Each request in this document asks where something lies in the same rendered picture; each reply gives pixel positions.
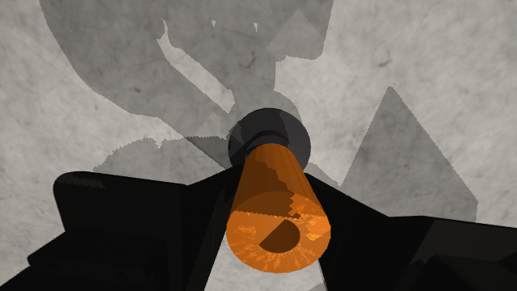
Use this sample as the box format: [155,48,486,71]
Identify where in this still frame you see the orange knob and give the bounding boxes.
[226,143,331,273]

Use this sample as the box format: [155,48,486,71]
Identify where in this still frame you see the dark stepped round pedestal with shaft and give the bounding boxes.
[228,108,311,170]

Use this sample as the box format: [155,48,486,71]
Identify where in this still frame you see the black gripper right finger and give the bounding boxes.
[304,173,517,291]

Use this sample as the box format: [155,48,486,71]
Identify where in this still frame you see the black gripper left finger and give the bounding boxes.
[53,164,244,291]

